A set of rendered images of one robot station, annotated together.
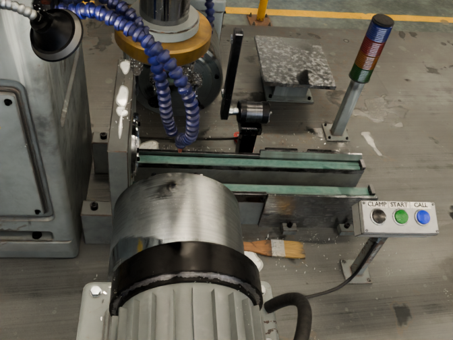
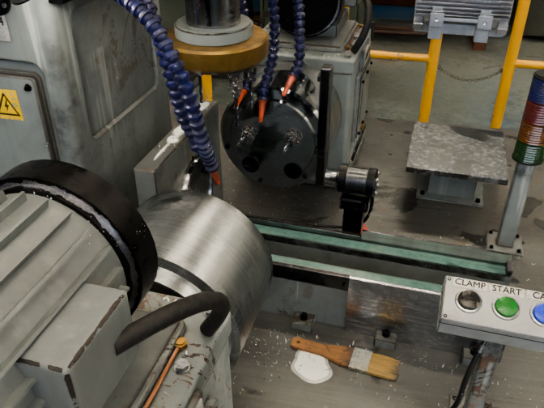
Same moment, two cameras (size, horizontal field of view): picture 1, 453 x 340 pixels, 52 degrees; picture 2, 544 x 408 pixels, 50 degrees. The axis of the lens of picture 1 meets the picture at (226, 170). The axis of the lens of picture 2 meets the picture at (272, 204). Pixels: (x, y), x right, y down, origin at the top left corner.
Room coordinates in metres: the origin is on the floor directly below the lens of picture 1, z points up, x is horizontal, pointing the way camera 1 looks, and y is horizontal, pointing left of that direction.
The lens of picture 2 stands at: (-0.03, -0.39, 1.63)
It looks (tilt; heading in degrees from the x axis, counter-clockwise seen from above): 33 degrees down; 29
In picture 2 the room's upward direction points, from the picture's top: straight up
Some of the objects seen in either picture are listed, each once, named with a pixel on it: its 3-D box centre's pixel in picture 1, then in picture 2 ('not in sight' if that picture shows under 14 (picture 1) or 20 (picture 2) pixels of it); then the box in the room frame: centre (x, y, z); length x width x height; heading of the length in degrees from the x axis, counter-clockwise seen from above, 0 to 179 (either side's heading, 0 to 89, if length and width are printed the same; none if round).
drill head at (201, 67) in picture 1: (175, 54); (286, 117); (1.10, 0.20, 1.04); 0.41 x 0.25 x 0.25; 13
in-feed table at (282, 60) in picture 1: (289, 73); (453, 167); (1.38, -0.15, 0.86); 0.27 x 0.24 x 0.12; 13
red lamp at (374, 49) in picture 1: (373, 44); (540, 109); (1.19, -0.33, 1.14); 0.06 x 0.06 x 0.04
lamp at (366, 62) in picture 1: (367, 57); (534, 129); (1.19, -0.33, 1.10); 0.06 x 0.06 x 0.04
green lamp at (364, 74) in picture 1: (362, 70); (529, 149); (1.19, -0.33, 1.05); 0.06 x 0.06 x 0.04
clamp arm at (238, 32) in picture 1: (231, 77); (325, 128); (0.93, 0.03, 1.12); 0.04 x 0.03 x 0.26; 103
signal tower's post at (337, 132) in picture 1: (356, 82); (524, 167); (1.19, -0.33, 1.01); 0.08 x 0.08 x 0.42; 13
